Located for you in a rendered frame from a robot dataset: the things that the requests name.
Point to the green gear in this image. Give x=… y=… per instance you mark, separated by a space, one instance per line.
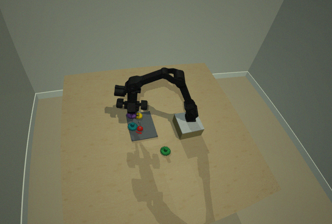
x=165 y=151

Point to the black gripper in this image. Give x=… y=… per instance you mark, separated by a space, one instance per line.
x=120 y=103

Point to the teal gear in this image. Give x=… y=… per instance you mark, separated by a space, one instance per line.
x=132 y=126

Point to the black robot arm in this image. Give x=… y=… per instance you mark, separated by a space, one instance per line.
x=133 y=87

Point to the purple gear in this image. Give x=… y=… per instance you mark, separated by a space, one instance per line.
x=131 y=116

